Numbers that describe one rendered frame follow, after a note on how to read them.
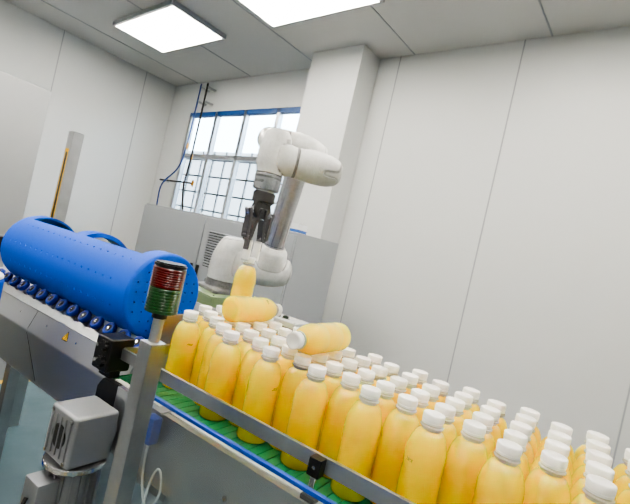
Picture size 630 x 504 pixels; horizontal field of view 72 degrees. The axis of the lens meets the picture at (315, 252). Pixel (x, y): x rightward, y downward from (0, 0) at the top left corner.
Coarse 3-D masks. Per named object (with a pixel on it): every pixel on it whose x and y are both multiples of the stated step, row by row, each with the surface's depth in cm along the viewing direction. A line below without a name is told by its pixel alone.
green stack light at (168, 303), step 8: (152, 288) 83; (160, 288) 83; (152, 296) 83; (160, 296) 82; (168, 296) 83; (176, 296) 84; (152, 304) 83; (160, 304) 83; (168, 304) 83; (176, 304) 85; (152, 312) 82; (160, 312) 83; (168, 312) 83; (176, 312) 85
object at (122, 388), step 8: (104, 384) 113; (112, 384) 112; (120, 384) 112; (128, 384) 112; (96, 392) 115; (104, 392) 113; (112, 392) 111; (120, 392) 110; (104, 400) 113; (112, 400) 111; (120, 400) 109; (120, 408) 109; (120, 416) 109; (120, 424) 108; (112, 448) 109
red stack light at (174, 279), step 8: (152, 272) 84; (160, 272) 83; (168, 272) 83; (176, 272) 83; (184, 272) 85; (152, 280) 83; (160, 280) 83; (168, 280) 83; (176, 280) 84; (168, 288) 83; (176, 288) 84
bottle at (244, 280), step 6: (246, 264) 142; (252, 264) 142; (240, 270) 141; (246, 270) 141; (252, 270) 142; (234, 276) 143; (240, 276) 140; (246, 276) 140; (252, 276) 142; (234, 282) 141; (240, 282) 140; (246, 282) 140; (252, 282) 142; (234, 288) 141; (240, 288) 140; (246, 288) 141; (252, 288) 143; (234, 294) 141; (240, 294) 140; (246, 294) 141; (252, 294) 144
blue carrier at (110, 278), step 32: (32, 224) 173; (64, 224) 188; (32, 256) 160; (64, 256) 149; (96, 256) 142; (128, 256) 137; (160, 256) 135; (64, 288) 148; (96, 288) 136; (128, 288) 128; (192, 288) 148; (128, 320) 130
